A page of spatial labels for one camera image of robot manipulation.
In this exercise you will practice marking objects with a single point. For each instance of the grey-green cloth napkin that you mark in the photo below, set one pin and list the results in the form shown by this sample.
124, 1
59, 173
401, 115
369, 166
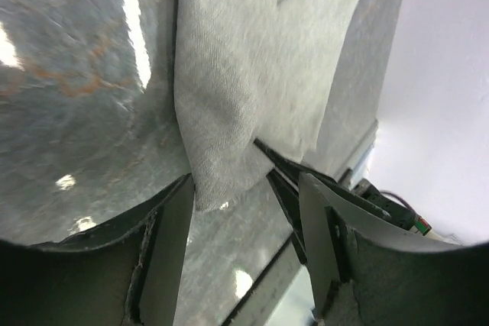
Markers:
248, 70

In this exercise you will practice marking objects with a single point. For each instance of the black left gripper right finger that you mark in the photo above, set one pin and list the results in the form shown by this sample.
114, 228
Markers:
366, 271

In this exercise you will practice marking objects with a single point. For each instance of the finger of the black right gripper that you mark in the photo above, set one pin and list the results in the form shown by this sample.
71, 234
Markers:
284, 180

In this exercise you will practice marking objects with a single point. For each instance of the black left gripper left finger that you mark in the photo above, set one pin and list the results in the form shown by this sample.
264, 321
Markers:
125, 271

